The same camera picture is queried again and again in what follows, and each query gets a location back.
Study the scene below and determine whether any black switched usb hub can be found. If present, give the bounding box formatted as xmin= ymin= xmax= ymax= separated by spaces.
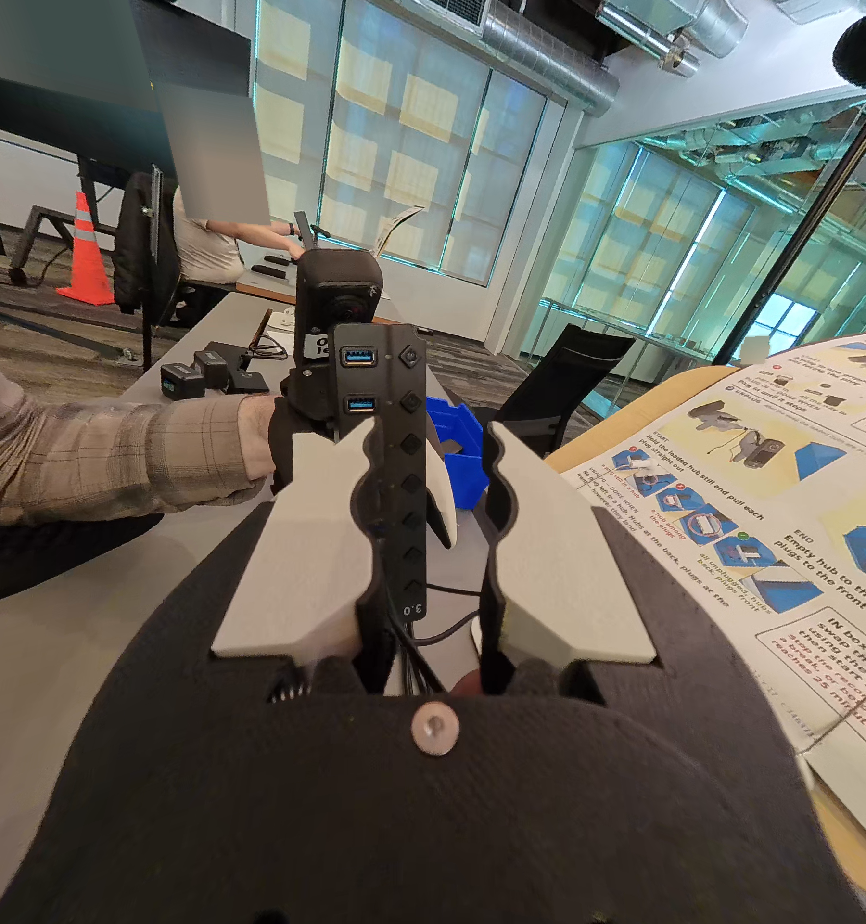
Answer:
xmin=331 ymin=322 xmax=431 ymax=623

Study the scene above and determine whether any blue plastic bin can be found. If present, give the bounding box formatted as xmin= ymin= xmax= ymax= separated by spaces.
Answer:
xmin=424 ymin=396 xmax=490 ymax=511

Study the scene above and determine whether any black hub cord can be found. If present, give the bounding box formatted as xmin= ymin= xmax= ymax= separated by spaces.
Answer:
xmin=386 ymin=581 xmax=486 ymax=647

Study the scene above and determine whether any black battery pack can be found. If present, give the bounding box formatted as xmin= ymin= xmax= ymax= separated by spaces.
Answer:
xmin=160 ymin=363 xmax=207 ymax=402

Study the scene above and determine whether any white paper sheet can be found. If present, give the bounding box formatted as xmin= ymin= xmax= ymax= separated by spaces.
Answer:
xmin=375 ymin=205 xmax=425 ymax=257

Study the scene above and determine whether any orange traffic cone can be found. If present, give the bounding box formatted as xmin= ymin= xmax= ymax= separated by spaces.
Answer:
xmin=56 ymin=191 xmax=116 ymax=307

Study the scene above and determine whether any large black monitor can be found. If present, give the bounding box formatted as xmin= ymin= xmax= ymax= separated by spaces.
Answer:
xmin=0 ymin=32 xmax=254 ymax=178

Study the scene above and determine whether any black battery charger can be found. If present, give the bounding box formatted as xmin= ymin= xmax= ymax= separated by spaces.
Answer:
xmin=193 ymin=341 xmax=270 ymax=395

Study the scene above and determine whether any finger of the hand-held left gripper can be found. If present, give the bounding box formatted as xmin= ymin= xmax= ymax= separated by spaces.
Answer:
xmin=424 ymin=451 xmax=460 ymax=551
xmin=291 ymin=432 xmax=353 ymax=490

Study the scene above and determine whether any rectangular metal duct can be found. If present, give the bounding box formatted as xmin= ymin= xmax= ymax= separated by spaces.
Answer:
xmin=595 ymin=0 xmax=697 ymax=55

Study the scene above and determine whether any silver spiral duct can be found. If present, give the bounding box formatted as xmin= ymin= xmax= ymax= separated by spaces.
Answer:
xmin=480 ymin=0 xmax=622 ymax=116

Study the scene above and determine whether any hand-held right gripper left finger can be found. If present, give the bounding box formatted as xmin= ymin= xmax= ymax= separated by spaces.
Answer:
xmin=210 ymin=416 xmax=396 ymax=695

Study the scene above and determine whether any person's left forearm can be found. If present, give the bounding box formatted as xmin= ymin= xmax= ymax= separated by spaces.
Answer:
xmin=0 ymin=341 xmax=275 ymax=526

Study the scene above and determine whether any black jacket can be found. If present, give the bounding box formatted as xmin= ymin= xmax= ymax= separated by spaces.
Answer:
xmin=110 ymin=170 xmax=183 ymax=327

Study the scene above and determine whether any printed instruction sheet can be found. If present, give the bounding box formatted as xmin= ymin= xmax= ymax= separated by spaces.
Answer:
xmin=561 ymin=331 xmax=866 ymax=825

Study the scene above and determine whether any silver insulated duct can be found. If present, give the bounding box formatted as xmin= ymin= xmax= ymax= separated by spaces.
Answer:
xmin=682 ymin=0 xmax=751 ymax=77

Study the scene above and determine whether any thin black usb cable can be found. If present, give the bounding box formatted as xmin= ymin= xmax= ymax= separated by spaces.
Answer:
xmin=386 ymin=621 xmax=448 ymax=695

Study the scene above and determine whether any black office chair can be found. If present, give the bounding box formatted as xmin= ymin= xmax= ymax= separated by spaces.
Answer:
xmin=469 ymin=323 xmax=637 ymax=463

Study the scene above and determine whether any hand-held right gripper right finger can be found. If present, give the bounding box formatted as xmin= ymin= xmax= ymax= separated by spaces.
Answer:
xmin=478 ymin=421 xmax=659 ymax=695

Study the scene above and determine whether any black mesh cushion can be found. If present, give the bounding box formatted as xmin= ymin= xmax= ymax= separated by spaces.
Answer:
xmin=0 ymin=511 xmax=166 ymax=609

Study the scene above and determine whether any window with roller blinds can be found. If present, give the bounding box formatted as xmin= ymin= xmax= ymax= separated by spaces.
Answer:
xmin=541 ymin=141 xmax=866 ymax=362
xmin=253 ymin=0 xmax=571 ymax=286

